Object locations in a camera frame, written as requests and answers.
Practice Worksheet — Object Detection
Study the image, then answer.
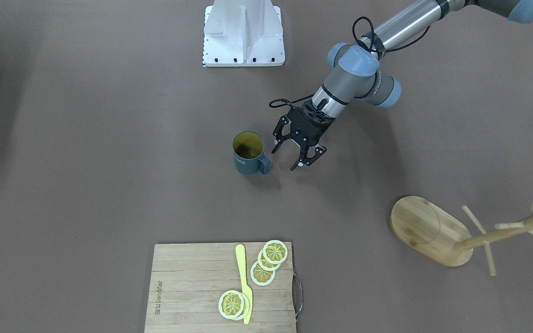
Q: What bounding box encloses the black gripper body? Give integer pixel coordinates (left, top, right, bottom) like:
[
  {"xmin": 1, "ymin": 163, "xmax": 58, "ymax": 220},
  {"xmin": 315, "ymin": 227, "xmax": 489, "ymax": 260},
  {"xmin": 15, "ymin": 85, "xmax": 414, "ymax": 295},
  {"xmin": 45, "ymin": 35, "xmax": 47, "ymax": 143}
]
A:
[{"xmin": 287, "ymin": 101, "xmax": 335, "ymax": 146}]

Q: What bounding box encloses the dark teal HOME mug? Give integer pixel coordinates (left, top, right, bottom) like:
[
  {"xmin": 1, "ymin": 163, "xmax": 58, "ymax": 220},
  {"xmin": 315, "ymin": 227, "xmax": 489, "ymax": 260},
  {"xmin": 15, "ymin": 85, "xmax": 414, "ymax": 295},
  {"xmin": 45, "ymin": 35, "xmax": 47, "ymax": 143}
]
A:
[{"xmin": 231, "ymin": 131, "xmax": 271, "ymax": 175}]

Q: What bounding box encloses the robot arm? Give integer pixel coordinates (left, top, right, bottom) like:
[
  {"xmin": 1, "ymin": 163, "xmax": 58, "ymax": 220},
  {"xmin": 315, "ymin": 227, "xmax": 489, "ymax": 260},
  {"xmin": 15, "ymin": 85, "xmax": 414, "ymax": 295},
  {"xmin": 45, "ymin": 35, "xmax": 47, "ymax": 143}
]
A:
[{"xmin": 269, "ymin": 0, "xmax": 533, "ymax": 167}]

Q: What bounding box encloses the bamboo mug tree rack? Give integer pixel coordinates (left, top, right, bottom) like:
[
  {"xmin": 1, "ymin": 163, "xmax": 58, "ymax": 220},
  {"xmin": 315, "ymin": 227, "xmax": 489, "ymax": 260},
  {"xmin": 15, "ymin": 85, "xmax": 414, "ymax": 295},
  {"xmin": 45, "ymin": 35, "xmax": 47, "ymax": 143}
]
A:
[{"xmin": 390, "ymin": 196, "xmax": 533, "ymax": 276}]

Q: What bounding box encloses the lemon slice middle stack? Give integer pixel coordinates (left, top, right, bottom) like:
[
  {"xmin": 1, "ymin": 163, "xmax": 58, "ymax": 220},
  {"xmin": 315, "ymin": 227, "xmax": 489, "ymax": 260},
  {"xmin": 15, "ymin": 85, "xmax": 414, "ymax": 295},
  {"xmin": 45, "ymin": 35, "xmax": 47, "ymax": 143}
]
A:
[{"xmin": 257, "ymin": 250, "xmax": 281, "ymax": 271}]

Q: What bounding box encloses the yellow plastic knife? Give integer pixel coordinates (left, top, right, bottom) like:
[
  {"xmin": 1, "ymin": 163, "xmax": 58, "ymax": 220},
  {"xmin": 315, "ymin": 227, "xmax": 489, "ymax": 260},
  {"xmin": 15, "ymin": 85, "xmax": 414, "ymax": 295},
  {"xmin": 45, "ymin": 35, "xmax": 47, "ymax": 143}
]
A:
[{"xmin": 235, "ymin": 244, "xmax": 254, "ymax": 325}]

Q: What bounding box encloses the lemon slice under front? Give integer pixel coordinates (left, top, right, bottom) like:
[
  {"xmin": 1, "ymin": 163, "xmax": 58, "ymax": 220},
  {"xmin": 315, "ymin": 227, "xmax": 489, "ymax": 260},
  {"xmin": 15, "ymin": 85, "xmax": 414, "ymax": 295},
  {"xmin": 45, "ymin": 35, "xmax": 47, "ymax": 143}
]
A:
[{"xmin": 233, "ymin": 293, "xmax": 250, "ymax": 321}]

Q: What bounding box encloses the bamboo cutting board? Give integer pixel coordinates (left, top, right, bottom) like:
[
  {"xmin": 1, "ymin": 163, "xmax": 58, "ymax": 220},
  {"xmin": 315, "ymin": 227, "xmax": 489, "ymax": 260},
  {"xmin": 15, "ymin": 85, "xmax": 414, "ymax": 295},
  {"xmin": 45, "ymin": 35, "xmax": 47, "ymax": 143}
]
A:
[{"xmin": 144, "ymin": 240, "xmax": 303, "ymax": 333}]

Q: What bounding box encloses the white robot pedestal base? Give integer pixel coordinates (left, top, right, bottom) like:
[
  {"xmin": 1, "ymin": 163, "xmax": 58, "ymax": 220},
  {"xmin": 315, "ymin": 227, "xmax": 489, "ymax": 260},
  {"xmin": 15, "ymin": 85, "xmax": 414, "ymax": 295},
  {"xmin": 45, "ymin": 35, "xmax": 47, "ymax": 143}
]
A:
[{"xmin": 202, "ymin": 0, "xmax": 285, "ymax": 67}]

